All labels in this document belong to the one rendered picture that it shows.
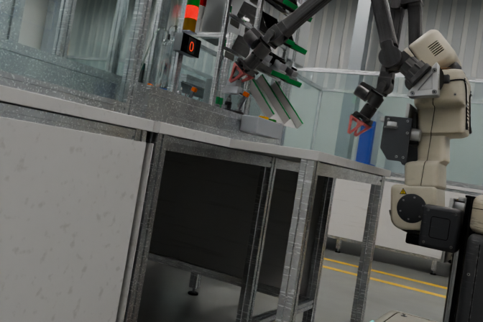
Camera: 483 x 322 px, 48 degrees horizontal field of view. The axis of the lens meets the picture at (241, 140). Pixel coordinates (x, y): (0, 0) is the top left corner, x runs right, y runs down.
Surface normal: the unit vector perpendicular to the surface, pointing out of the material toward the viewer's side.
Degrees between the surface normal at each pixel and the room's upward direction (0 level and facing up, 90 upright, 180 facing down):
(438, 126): 90
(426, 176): 90
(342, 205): 90
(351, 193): 90
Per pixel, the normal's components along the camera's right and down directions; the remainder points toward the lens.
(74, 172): 0.86, 0.12
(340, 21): -0.47, -0.11
